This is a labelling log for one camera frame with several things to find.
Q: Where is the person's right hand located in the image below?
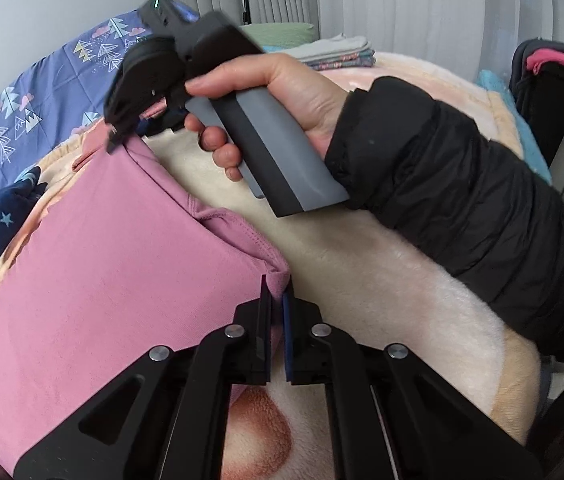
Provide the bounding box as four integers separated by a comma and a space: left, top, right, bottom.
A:
183, 52, 353, 182

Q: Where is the patterned folded garment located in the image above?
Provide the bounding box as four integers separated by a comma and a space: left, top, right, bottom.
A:
307, 52, 377, 71

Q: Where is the grey folded garment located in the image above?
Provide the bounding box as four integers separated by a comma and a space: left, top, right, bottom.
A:
289, 34, 374, 61

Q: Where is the light blue fleece sheet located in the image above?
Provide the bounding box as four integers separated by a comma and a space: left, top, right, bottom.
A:
477, 69, 553, 183

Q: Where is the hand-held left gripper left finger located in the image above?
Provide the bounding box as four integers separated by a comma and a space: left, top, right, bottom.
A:
12, 275, 273, 480

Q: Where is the folded salmon pink garment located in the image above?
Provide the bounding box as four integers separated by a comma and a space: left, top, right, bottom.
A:
72, 110, 163, 171

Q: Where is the person's right forearm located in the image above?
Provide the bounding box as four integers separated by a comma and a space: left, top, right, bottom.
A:
324, 76, 564, 366

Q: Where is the pink long-sleeve shirt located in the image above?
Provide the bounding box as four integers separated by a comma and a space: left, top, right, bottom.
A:
0, 132, 293, 461

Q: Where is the dark jacket with pink trim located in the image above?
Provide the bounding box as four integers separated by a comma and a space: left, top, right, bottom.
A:
509, 37, 564, 196

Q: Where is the blue tree-print quilt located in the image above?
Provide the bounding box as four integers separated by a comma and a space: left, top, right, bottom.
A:
0, 12, 200, 236

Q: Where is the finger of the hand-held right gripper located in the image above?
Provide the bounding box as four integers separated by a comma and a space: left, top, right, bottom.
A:
104, 87, 143, 156

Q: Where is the green pillow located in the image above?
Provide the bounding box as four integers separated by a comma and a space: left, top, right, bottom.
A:
247, 22, 315, 51

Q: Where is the white pleated curtain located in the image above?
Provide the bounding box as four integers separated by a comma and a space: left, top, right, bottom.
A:
169, 0, 564, 81

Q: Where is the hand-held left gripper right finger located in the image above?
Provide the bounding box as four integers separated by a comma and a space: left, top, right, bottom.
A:
282, 280, 545, 480

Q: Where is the peach printed fleece blanket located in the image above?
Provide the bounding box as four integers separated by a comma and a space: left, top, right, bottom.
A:
0, 52, 553, 480

